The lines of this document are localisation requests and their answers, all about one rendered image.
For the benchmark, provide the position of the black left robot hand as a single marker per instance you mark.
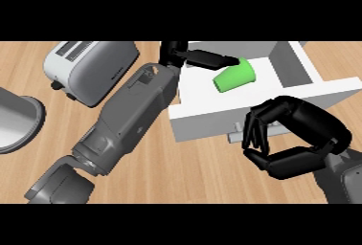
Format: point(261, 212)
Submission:
point(200, 58)

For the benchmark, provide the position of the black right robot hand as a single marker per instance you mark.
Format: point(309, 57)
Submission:
point(306, 127)

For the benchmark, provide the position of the green cup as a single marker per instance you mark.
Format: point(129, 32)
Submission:
point(234, 76)

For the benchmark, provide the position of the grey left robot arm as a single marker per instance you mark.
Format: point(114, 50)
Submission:
point(132, 111)

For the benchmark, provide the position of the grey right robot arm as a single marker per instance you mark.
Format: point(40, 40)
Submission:
point(343, 178)

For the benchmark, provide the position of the white open drawer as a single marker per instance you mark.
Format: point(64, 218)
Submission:
point(246, 79)

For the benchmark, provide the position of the white drawer front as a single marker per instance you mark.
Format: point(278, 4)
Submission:
point(216, 121)

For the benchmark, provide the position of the silver toaster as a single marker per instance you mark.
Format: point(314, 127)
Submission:
point(92, 70)

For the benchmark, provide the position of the grey round container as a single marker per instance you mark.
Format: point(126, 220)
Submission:
point(17, 121)

